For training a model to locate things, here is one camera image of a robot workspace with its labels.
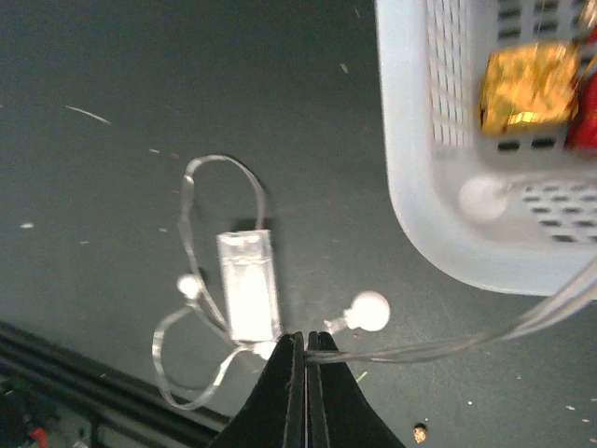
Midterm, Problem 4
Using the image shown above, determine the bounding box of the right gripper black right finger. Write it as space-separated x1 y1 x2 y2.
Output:
305 330 406 448

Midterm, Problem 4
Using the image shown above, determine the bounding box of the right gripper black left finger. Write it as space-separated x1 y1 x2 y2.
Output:
210 332 305 448

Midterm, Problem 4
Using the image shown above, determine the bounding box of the fairy light string with battery box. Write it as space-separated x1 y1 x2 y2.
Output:
150 154 597 412

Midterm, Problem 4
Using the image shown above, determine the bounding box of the white plastic basket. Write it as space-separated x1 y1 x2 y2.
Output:
375 1 596 296

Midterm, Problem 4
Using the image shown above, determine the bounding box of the red foil star ornament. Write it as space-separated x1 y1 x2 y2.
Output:
564 58 596 159

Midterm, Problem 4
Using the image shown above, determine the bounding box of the gold gift box ornament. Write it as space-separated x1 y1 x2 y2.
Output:
479 42 579 136

